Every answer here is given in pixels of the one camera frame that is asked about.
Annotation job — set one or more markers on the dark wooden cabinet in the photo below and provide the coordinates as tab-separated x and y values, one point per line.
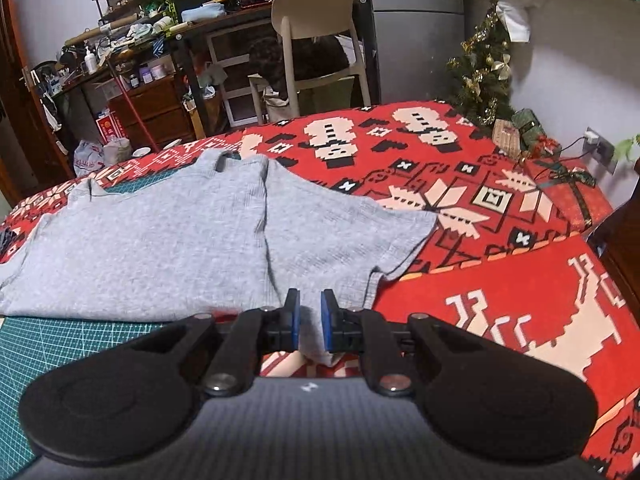
620	250

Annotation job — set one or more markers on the beige plastic chair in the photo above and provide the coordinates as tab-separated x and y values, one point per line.
310	10

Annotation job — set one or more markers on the small decorated christmas tree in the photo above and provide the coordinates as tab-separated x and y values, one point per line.
480	75

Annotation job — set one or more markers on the light blue folded cloth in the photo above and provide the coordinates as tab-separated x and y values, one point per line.
202	12

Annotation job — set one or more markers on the beige gift box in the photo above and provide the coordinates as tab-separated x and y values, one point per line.
506	139

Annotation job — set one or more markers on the white cloth sack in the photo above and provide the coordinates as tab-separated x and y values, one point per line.
117	151

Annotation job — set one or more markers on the brown wooden dresser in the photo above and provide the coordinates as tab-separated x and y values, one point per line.
150	110

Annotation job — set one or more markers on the black desk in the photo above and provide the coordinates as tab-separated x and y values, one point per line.
235	15

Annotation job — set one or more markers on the white pump bottle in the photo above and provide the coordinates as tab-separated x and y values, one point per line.
90	62

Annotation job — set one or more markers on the green cutting mat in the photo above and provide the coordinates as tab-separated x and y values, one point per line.
50	350

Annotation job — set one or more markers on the red cardboard box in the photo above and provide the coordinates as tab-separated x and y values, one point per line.
111	127

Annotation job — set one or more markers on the white blue bowl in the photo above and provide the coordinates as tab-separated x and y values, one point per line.
141	151
173	144

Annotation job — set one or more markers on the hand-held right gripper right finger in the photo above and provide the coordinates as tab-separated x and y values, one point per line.
328	322

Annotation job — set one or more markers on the brown wooden door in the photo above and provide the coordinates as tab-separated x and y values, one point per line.
20	85

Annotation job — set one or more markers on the black bag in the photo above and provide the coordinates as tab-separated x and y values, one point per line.
305	57

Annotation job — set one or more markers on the red patterned blanket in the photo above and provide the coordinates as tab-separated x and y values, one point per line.
500	285

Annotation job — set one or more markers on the red printed plastic bag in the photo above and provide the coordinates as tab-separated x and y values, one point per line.
87	160

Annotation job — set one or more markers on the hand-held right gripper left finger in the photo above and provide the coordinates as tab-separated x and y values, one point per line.
293	320

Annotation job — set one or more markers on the white drawer unit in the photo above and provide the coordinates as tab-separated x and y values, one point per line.
235	75

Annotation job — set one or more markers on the white paper bag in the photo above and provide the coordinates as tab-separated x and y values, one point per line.
514	20

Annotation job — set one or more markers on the beige tote bag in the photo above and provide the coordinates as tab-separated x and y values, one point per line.
280	107

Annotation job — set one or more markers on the red gift box green ribbon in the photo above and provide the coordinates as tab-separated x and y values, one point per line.
565	195

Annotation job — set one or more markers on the grey knit shirt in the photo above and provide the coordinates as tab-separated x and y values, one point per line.
150	240

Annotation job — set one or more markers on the wall outlet with charger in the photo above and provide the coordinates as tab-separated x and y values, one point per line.
602	152

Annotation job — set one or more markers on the green potted plant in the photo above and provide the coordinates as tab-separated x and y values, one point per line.
629	147

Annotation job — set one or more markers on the grey refrigerator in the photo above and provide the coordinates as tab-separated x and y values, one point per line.
415	35

